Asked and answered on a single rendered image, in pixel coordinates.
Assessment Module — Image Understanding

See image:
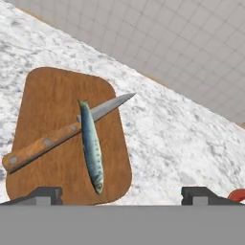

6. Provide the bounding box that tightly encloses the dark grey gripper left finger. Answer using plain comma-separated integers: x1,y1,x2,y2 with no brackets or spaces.
1,186,63,206

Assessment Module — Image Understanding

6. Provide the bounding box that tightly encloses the silver blue fish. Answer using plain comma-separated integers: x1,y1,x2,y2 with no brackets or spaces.
78,99,105,195

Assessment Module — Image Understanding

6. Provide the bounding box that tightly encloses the red plate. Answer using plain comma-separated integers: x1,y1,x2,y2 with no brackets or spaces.
227,189,245,203

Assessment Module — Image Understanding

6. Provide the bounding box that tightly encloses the wooden-handled kitchen knife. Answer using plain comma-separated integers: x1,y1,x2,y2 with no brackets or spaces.
1,92,137,175

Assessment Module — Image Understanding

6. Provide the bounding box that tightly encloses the brown wooden cutting board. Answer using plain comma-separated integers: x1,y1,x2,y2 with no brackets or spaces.
5,66,133,206

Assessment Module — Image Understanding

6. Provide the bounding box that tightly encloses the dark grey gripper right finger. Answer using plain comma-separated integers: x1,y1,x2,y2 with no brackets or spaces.
180,186,244,206

